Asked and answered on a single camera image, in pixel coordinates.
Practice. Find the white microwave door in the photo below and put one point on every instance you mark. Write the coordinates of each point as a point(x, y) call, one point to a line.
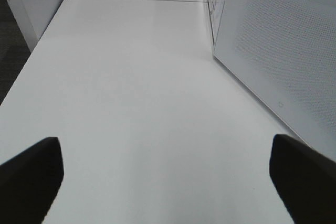
point(283, 51)

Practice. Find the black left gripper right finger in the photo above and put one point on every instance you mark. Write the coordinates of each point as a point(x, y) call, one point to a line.
point(304, 180)

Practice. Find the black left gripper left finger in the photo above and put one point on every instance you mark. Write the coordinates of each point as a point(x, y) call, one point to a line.
point(30, 182)

